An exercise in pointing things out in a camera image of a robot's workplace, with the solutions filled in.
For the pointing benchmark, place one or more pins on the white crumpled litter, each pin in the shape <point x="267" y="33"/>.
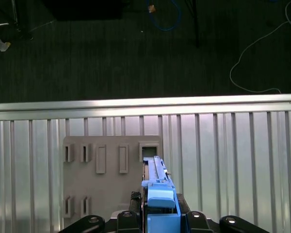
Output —
<point x="2" y="44"/>

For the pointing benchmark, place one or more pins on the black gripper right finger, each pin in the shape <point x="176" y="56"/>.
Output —
<point x="191" y="223"/>

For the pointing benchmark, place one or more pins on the black tripod stand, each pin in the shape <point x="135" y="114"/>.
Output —
<point x="15" y="17"/>
<point x="196" y="24"/>

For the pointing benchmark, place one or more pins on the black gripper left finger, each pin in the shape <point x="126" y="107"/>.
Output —
<point x="133" y="223"/>

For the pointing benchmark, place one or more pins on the grey parts rack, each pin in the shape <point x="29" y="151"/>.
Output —
<point x="106" y="189"/>

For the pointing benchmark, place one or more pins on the hard disk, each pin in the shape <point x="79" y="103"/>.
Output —
<point x="160" y="194"/>

